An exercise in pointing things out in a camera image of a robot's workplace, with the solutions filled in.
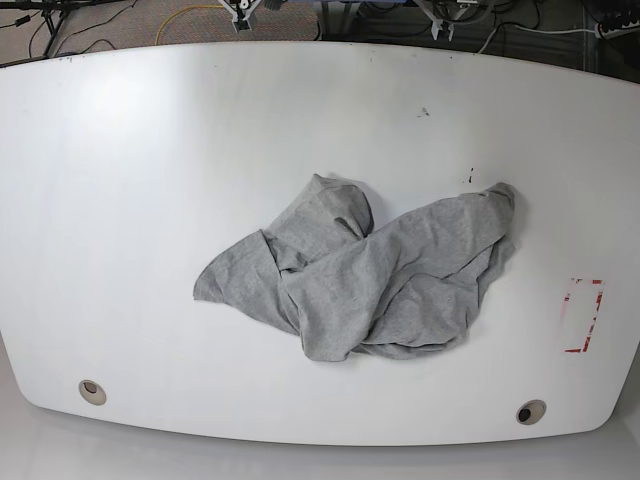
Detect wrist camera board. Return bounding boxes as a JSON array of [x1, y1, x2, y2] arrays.
[[431, 20, 455, 41], [232, 19, 252, 33]]

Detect grey T-shirt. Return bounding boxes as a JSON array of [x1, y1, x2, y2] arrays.
[[193, 175, 515, 362]]

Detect white power strip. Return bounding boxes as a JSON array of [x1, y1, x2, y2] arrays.
[[595, 9, 639, 40]]

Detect yellow cable on floor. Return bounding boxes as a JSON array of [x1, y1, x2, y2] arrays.
[[155, 3, 226, 46]]

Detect left table cable grommet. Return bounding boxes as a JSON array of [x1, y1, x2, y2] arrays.
[[78, 380, 107, 406]]

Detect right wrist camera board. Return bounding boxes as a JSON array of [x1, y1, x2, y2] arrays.
[[232, 19, 252, 33]]

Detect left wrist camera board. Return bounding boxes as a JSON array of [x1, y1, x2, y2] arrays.
[[431, 20, 455, 41]]

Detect right table cable grommet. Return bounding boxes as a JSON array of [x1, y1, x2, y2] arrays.
[[516, 399, 547, 426]]

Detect table cable grommet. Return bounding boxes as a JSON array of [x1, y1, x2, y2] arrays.
[[516, 399, 547, 426], [78, 380, 107, 406]]

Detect red tape rectangle marking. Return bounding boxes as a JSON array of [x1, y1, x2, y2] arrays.
[[561, 278, 605, 354]]

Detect black tripod stand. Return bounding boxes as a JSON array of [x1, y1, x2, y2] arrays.
[[1, 0, 119, 61]]

